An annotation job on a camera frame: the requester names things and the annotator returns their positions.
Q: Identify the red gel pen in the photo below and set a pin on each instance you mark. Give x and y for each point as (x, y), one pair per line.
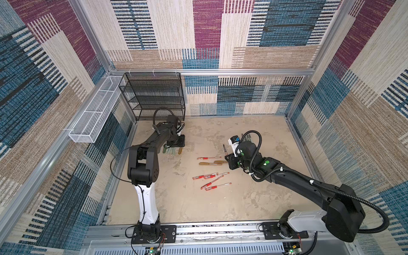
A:
(215, 175)
(205, 158)
(218, 186)
(199, 177)

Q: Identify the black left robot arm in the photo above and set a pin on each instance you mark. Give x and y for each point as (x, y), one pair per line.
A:
(143, 170)

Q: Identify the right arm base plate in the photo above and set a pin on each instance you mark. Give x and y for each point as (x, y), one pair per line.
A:
(277, 231)

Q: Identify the white wire mesh basket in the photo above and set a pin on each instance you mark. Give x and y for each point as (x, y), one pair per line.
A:
(92, 120)

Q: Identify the black wire mesh shelf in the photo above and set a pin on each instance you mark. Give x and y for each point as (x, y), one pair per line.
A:
(146, 92)

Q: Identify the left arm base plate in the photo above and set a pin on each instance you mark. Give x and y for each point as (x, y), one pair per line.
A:
(165, 234)

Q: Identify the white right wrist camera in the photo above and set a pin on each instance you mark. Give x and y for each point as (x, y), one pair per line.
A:
(234, 142)

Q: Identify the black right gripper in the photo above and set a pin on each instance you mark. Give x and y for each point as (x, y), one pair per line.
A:
(231, 161)

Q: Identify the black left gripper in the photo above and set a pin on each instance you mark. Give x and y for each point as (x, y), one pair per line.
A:
(181, 143)

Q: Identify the red gel pen diagonal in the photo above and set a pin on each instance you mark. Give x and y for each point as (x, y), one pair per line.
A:
(211, 182)

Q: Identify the red gel pen bottom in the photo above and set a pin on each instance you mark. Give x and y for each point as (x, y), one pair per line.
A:
(218, 186)

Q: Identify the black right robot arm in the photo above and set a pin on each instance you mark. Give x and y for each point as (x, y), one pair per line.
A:
(341, 212)

